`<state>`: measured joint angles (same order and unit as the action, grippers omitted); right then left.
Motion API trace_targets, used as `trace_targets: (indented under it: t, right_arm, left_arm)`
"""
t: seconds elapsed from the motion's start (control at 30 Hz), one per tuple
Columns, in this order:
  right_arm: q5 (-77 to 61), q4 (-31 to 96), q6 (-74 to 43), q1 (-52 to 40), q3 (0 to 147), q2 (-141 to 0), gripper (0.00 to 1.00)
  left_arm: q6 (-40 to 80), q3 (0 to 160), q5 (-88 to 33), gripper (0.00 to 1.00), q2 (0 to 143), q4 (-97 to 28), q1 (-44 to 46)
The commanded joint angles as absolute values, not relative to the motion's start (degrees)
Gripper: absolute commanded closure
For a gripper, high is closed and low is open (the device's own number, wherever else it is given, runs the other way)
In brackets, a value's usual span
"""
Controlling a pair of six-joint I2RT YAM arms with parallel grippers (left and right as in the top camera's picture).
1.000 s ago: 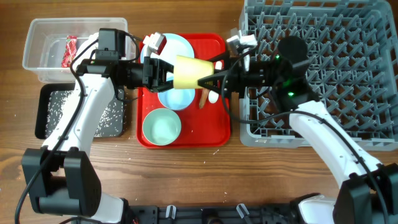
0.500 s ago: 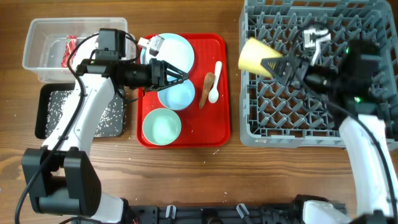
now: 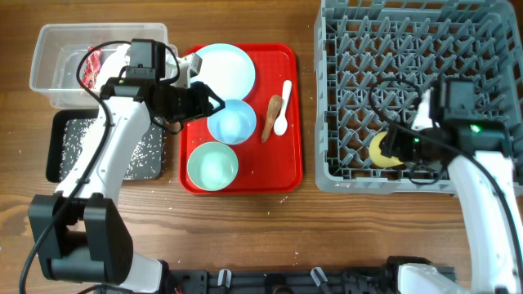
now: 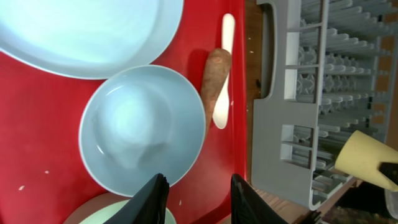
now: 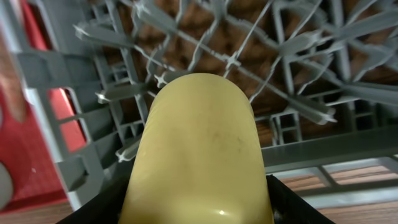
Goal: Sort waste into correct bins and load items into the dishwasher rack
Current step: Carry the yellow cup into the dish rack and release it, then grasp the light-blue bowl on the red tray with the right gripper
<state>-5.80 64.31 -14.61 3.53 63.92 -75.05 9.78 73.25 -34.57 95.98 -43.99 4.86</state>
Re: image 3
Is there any grey-blue dishwasher rack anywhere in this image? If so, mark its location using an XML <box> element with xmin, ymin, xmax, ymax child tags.
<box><xmin>314</xmin><ymin>0</ymin><xmax>522</xmax><ymax>194</ymax></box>

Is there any crumpled white tissue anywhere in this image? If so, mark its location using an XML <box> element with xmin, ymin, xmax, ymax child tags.
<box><xmin>99</xmin><ymin>44</ymin><xmax>130</xmax><ymax>83</ymax></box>

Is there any brown wooden stick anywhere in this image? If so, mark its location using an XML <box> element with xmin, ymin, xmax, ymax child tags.
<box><xmin>261</xmin><ymin>95</ymin><xmax>283</xmax><ymax>143</ymax></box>

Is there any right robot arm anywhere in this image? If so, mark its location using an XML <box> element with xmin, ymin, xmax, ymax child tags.
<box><xmin>369</xmin><ymin>78</ymin><xmax>522</xmax><ymax>293</ymax></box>

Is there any clear plastic waste bin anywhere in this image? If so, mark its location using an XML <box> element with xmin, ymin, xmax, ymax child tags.
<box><xmin>29</xmin><ymin>23</ymin><xmax>169</xmax><ymax>109</ymax></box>

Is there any red snack wrapper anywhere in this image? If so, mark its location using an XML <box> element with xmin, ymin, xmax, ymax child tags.
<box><xmin>81</xmin><ymin>49</ymin><xmax>101</xmax><ymax>89</ymax></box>

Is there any pale green bowl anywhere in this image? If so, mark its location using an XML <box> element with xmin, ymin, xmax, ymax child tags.
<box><xmin>186</xmin><ymin>142</ymin><xmax>239</xmax><ymax>192</ymax></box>

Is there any red plastic tray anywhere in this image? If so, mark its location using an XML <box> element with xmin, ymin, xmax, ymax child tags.
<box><xmin>179</xmin><ymin>43</ymin><xmax>303</xmax><ymax>195</ymax></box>

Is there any light blue bowl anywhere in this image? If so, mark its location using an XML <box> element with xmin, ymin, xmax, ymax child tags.
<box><xmin>207</xmin><ymin>100</ymin><xmax>257</xmax><ymax>145</ymax></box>

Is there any white plastic spoon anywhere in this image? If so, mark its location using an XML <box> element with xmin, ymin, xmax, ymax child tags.
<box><xmin>274</xmin><ymin>80</ymin><xmax>293</xmax><ymax>136</ymax></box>

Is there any yellow plastic cup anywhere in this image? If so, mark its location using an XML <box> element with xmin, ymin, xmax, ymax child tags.
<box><xmin>369</xmin><ymin>131</ymin><xmax>403</xmax><ymax>168</ymax></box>

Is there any white rice pile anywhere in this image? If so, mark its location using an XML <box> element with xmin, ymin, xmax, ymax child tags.
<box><xmin>57</xmin><ymin>118</ymin><xmax>163</xmax><ymax>181</ymax></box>

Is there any light blue plate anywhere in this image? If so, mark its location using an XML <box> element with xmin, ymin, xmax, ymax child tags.
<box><xmin>190</xmin><ymin>43</ymin><xmax>256</xmax><ymax>100</ymax></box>

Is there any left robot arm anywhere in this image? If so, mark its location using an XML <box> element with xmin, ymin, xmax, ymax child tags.
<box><xmin>28</xmin><ymin>39</ymin><xmax>226</xmax><ymax>293</ymax></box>

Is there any black food waste tray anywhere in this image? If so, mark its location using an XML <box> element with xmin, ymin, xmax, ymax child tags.
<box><xmin>46</xmin><ymin>109</ymin><xmax>163</xmax><ymax>183</ymax></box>

